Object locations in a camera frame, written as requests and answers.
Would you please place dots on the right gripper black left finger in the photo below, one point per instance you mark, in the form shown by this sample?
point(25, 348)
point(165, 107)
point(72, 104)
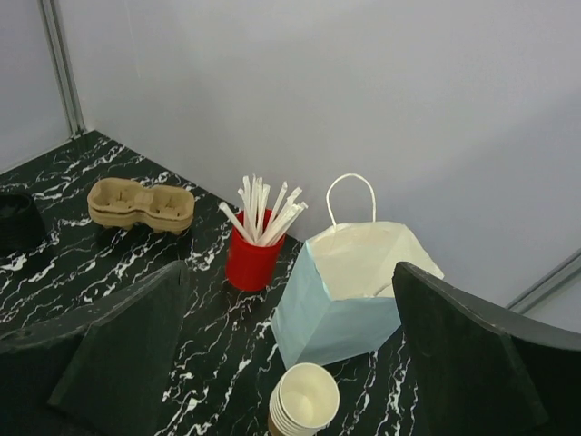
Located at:
point(100, 368)

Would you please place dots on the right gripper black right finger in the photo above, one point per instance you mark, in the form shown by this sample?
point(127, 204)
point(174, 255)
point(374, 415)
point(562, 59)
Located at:
point(482, 369)

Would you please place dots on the light blue paper bag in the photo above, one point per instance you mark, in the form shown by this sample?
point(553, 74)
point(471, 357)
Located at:
point(339, 301)

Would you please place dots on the stack of black lids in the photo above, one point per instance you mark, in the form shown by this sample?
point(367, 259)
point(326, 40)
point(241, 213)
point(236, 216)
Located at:
point(22, 227)

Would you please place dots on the stack of cardboard cup carriers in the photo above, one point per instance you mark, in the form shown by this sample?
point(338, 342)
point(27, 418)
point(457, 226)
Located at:
point(123, 203)

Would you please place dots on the stack of paper cups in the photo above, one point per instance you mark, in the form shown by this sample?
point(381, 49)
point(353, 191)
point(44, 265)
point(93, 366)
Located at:
point(305, 400)

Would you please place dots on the red straw cup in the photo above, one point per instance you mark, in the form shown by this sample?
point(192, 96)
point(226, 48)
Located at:
point(249, 267)

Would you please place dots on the white wrapped straws bundle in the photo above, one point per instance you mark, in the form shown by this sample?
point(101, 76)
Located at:
point(259, 225)

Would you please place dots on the aluminium frame post right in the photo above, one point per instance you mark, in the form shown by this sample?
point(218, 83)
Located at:
point(548, 285)

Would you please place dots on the aluminium frame post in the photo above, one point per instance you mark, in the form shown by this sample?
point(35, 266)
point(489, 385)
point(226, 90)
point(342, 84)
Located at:
point(51, 16)
point(548, 285)

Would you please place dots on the aluminium frame post left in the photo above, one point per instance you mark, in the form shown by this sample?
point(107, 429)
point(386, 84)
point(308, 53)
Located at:
point(51, 16)

